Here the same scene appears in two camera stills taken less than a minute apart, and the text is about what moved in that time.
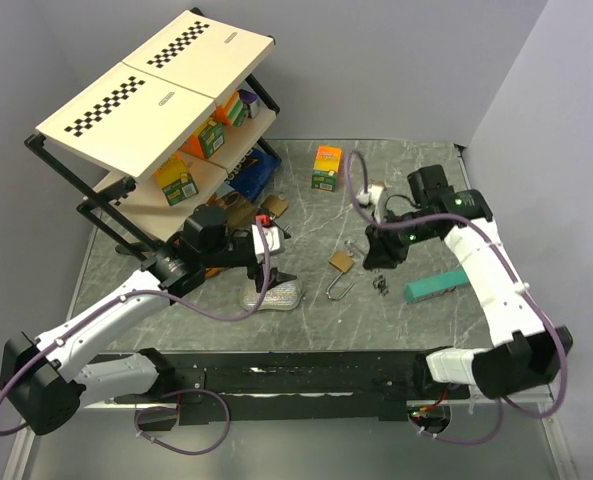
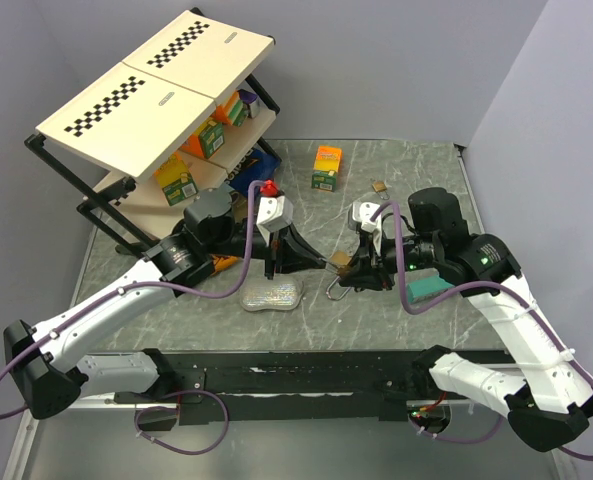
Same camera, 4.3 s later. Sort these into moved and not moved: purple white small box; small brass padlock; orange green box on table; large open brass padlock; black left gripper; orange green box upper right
Moved: black left gripper; small brass padlock
Not moved: purple white small box; orange green box on table; large open brass padlock; orange green box upper right
